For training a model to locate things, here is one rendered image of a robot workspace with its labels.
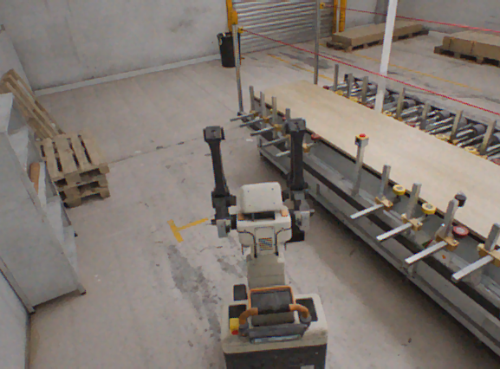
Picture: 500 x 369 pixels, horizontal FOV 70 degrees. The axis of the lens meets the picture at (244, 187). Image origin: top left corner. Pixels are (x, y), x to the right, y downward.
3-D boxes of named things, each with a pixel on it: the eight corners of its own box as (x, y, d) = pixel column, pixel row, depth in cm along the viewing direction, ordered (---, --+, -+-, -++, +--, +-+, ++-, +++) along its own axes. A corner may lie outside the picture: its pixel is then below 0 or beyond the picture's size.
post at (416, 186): (404, 242, 244) (418, 184, 217) (399, 239, 246) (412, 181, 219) (407, 240, 245) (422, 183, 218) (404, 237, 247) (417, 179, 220)
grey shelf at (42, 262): (30, 314, 295) (-80, 151, 208) (31, 249, 363) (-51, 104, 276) (86, 294, 310) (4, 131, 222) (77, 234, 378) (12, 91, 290)
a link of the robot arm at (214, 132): (201, 132, 176) (222, 131, 176) (203, 125, 189) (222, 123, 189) (212, 211, 196) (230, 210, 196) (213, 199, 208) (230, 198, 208)
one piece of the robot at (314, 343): (324, 398, 209) (334, 307, 162) (232, 406, 209) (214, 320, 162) (312, 345, 237) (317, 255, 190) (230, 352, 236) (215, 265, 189)
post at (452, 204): (435, 263, 223) (455, 202, 196) (431, 260, 226) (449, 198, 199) (439, 261, 224) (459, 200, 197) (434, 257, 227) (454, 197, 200)
